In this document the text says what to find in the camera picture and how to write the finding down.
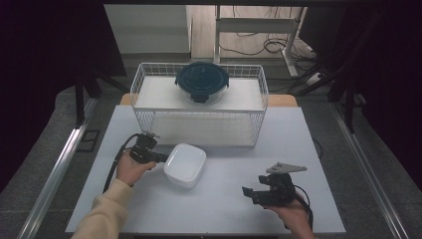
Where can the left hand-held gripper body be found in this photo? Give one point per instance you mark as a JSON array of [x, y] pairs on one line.
[[144, 151]]

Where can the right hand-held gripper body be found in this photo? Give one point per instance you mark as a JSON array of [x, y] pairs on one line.
[[280, 191]]

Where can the white square bowl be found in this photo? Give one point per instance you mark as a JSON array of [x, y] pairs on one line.
[[185, 165]]

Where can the round container with dark lid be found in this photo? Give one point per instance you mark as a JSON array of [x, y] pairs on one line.
[[201, 79]]

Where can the person's left hand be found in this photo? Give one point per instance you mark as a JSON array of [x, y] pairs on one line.
[[129, 171]]

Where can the person's right hand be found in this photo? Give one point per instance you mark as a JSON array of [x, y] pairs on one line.
[[295, 215]]

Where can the black metal stand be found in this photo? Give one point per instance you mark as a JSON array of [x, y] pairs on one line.
[[79, 99], [350, 106]]

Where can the wooden table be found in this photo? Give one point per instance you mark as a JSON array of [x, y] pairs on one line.
[[282, 100]]

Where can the white power strip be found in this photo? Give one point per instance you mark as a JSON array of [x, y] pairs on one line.
[[313, 79]]

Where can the white cabinet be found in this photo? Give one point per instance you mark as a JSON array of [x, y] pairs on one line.
[[149, 30]]

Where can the black floor bracket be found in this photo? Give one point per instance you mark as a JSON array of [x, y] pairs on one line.
[[89, 141]]

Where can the aluminium rail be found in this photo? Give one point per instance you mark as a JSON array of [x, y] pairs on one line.
[[368, 166], [56, 169]]

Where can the white metal desk frame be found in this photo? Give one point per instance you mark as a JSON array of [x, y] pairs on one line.
[[255, 25]]

